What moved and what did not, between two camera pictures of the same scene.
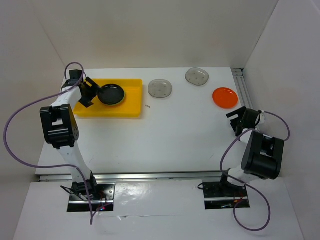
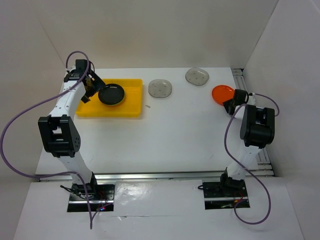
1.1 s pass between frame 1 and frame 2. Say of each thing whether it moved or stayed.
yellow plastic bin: stayed
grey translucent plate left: stayed
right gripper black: moved
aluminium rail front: stayed
